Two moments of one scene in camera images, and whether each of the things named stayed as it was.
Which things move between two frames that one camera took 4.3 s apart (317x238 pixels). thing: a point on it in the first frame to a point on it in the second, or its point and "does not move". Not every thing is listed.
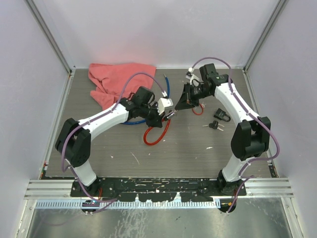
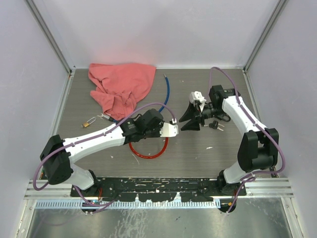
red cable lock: [170, 115] to [148, 157]
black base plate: [159, 190] does not move
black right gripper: [185, 100] to [193, 114]
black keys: [214, 125] does not move
